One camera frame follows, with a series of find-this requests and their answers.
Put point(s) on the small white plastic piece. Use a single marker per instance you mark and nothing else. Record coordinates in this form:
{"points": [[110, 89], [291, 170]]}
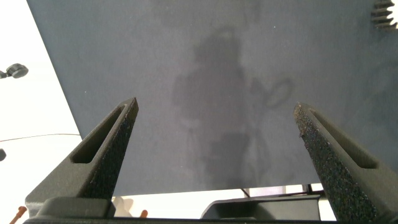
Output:
{"points": [[122, 207]]}

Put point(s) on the orange tipped rod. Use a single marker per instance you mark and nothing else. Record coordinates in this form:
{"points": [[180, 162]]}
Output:
{"points": [[19, 212]]}

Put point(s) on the dark mat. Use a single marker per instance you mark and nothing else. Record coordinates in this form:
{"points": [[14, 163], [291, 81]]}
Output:
{"points": [[186, 46]]}

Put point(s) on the black round knob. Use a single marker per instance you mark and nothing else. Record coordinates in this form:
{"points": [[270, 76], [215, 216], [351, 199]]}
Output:
{"points": [[18, 71]]}

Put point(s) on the small steel gear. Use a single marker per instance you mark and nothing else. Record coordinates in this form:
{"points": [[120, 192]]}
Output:
{"points": [[381, 14]]}

